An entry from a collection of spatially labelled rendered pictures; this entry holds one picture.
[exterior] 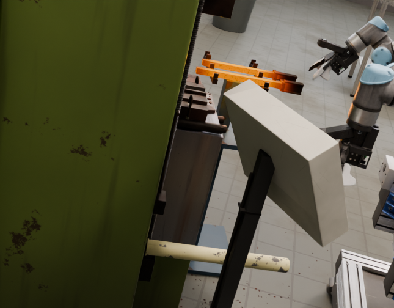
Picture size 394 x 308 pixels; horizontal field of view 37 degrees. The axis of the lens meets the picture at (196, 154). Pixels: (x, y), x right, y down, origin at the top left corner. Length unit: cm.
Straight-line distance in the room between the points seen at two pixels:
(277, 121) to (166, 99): 30
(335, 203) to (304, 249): 182
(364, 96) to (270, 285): 145
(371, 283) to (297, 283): 37
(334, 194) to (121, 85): 56
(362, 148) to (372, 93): 16
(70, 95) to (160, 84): 22
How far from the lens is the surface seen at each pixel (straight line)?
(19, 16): 142
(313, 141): 126
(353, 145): 163
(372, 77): 156
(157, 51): 142
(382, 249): 344
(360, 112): 158
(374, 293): 267
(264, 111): 136
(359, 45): 249
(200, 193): 192
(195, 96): 189
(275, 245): 311
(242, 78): 237
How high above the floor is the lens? 164
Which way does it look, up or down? 25 degrees down
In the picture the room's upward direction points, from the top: 14 degrees clockwise
